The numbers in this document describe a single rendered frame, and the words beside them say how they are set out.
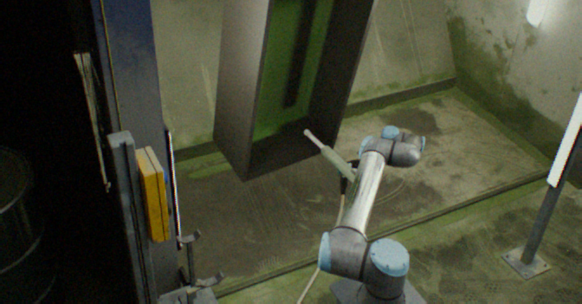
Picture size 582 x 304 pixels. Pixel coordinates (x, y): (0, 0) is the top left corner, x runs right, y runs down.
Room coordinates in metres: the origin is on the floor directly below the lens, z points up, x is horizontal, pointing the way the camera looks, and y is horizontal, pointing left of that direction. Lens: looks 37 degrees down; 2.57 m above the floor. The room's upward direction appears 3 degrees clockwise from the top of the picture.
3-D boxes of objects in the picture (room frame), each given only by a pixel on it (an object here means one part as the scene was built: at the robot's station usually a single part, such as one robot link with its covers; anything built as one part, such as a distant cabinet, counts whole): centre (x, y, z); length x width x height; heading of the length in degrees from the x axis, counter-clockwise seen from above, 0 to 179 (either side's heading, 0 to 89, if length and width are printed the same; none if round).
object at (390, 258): (1.56, -0.38, 0.83); 0.17 x 0.15 x 0.18; 74
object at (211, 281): (1.30, 0.30, 0.95); 0.26 x 0.15 x 0.32; 29
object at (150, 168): (1.24, 0.38, 1.42); 0.12 x 0.06 x 0.26; 29
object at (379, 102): (3.52, -0.10, 0.11); 2.70 x 0.02 x 0.13; 119
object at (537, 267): (2.38, -1.37, 0.01); 0.20 x 0.20 x 0.01; 29
